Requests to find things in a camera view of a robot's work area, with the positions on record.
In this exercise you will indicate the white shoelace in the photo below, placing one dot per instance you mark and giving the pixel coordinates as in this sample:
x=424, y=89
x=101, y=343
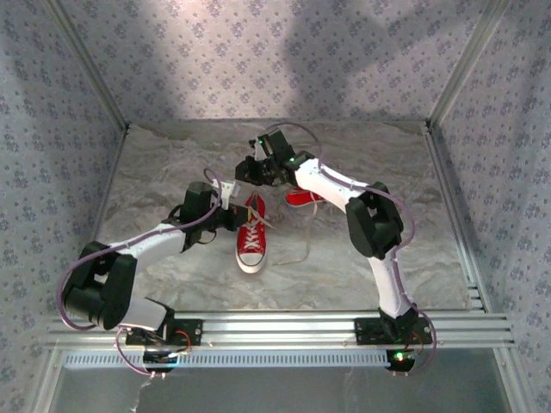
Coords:
x=308, y=241
x=254, y=245

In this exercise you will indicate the red canvas sneaker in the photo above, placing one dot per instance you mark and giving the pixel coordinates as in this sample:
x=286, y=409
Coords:
x=249, y=259
x=299, y=198

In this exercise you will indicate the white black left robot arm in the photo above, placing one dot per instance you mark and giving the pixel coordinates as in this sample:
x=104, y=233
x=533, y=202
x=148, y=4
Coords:
x=150, y=243

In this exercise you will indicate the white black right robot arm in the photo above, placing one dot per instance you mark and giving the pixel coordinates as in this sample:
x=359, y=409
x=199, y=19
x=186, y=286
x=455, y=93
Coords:
x=327, y=183

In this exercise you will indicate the black controller board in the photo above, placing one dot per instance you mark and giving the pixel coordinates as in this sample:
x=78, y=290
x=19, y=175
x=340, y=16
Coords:
x=157, y=365
x=398, y=365

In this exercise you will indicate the white torn strip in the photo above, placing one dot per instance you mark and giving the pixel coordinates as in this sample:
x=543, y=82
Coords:
x=138, y=395

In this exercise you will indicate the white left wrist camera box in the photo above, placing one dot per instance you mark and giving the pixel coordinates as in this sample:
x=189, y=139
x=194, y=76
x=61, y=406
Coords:
x=230, y=190

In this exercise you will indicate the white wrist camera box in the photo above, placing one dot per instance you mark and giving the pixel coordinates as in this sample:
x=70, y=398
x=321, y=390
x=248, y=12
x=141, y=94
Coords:
x=259, y=150
x=230, y=190

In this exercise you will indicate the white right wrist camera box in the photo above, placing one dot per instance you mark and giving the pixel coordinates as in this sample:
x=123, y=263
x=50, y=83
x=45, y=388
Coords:
x=259, y=150

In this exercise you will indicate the aluminium side rail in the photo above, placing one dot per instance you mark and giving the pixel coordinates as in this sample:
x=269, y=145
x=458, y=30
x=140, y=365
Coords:
x=443, y=172
x=101, y=215

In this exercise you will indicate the aluminium mounting rail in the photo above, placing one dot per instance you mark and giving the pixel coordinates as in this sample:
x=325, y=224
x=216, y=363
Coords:
x=280, y=331

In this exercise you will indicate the floral fabric enclosure lining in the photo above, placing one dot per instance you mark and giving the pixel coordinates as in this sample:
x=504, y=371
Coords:
x=275, y=51

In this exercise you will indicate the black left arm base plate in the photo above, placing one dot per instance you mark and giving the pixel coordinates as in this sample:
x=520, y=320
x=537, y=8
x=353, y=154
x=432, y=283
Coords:
x=193, y=333

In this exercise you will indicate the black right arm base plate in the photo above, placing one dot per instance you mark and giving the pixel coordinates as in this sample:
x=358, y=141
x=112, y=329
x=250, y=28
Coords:
x=366, y=331

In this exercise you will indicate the aluminium frame post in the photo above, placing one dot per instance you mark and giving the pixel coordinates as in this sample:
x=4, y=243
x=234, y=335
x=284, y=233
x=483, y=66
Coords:
x=467, y=64
x=90, y=69

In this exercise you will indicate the aluminium frame leg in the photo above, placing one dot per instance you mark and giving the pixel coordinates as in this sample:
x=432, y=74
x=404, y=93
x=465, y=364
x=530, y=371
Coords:
x=508, y=380
x=46, y=380

